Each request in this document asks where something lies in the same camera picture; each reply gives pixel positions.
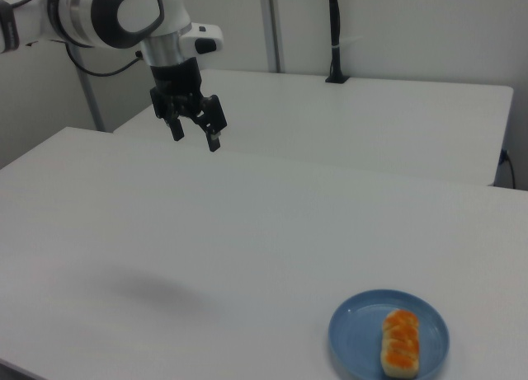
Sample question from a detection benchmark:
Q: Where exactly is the black cable with blue plug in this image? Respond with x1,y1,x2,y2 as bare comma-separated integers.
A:
498,148,517,190

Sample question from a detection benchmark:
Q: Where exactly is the grey metal partition post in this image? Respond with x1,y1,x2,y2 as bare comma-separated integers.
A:
258,0,286,73

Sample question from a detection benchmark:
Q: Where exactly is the black camera pole with base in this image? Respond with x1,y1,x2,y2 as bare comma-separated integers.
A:
324,0,351,85

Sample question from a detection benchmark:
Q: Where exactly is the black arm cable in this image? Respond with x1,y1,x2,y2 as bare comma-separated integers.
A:
64,45,144,77

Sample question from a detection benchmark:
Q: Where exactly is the blue round plate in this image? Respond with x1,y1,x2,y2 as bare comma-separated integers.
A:
328,289,450,379

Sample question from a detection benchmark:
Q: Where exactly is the bread with orange topping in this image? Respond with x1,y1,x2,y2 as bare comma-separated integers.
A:
379,308,422,378

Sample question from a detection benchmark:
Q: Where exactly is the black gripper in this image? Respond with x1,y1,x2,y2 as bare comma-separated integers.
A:
148,57,229,152

